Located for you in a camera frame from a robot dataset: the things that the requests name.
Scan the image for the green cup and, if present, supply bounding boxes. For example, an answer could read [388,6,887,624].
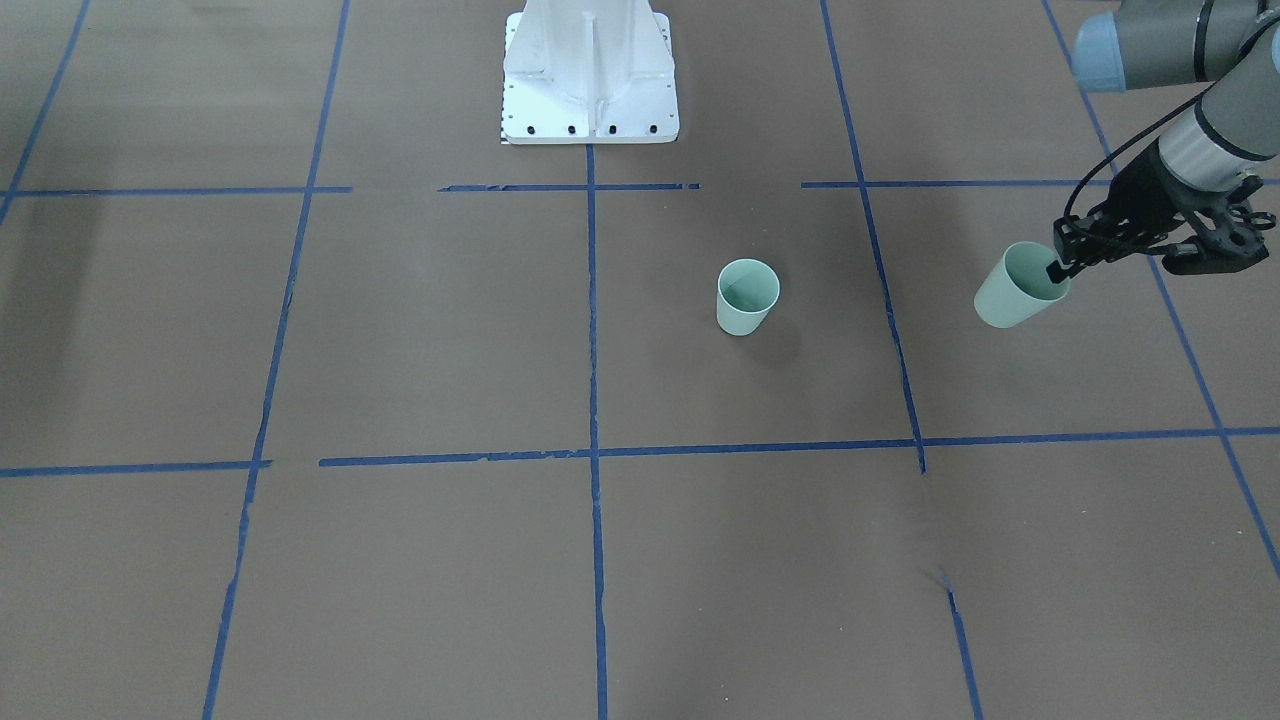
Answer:
[716,258,781,337]
[973,242,1071,329]

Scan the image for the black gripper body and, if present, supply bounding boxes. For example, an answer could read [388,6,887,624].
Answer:
[1082,140,1193,252]

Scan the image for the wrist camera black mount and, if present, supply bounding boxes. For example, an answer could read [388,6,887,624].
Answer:
[1161,176,1277,275]

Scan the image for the white pedestal column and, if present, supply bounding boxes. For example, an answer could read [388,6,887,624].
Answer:
[500,1,681,145]

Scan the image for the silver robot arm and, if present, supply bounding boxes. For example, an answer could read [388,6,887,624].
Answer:
[1044,1,1279,284]

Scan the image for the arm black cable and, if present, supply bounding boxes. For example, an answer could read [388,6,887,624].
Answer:
[1062,20,1280,251]

